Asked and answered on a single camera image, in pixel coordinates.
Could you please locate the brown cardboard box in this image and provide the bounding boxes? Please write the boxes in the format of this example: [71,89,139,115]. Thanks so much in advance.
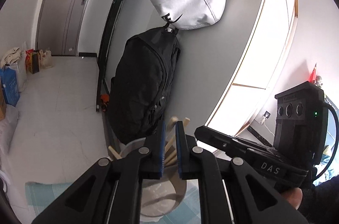
[0,88,6,120]

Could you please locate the cream cloth bundle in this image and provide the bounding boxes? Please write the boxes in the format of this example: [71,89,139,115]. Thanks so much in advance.
[1,47,21,69]

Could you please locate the grey door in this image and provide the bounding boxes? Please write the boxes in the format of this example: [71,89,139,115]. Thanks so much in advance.
[36,0,112,56]

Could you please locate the black backpack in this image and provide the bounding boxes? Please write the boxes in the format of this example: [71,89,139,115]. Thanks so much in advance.
[107,26,181,145]

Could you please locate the white utensil holder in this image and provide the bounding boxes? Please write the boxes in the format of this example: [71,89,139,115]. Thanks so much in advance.
[119,137,188,218]

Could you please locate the blue cardboard box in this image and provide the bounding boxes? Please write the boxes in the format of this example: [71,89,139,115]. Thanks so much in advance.
[1,68,20,107]

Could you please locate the black metal rack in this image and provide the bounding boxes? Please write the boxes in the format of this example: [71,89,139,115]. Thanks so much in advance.
[95,0,152,113]

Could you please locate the person's right hand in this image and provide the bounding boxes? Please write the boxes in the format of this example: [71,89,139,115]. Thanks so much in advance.
[282,188,303,210]

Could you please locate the wooden chopstick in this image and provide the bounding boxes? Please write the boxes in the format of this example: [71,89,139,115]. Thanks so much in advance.
[108,145,122,160]
[163,116,191,169]
[166,116,178,132]

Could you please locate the beige tote bag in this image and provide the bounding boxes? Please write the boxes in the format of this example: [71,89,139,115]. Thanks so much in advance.
[39,49,53,69]

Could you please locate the red and black bag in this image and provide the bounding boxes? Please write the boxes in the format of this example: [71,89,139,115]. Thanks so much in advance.
[25,49,40,74]

